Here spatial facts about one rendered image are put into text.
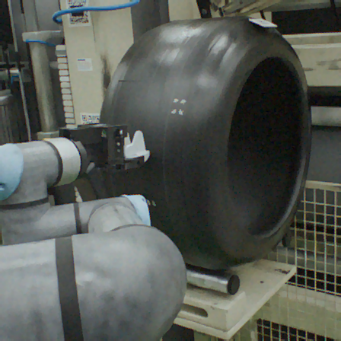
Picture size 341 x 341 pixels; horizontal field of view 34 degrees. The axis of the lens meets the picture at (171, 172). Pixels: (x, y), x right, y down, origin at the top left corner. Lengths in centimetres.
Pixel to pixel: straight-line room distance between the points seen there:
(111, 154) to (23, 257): 52
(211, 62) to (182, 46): 9
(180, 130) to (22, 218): 36
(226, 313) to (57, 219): 54
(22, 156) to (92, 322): 43
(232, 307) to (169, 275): 80
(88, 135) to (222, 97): 29
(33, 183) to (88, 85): 64
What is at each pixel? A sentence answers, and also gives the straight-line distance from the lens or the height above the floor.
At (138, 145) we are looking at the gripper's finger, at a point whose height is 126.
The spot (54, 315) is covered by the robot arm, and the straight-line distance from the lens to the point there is 43.
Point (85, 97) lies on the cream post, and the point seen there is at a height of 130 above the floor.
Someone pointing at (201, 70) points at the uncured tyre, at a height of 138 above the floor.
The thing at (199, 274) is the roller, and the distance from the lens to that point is 128.
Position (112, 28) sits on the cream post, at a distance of 141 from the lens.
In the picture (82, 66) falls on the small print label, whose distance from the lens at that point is 143.
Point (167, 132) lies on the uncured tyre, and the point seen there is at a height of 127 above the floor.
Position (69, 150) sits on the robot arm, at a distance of 88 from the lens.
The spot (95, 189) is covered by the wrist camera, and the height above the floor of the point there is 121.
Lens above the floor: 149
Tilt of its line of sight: 16 degrees down
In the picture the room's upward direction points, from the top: 5 degrees counter-clockwise
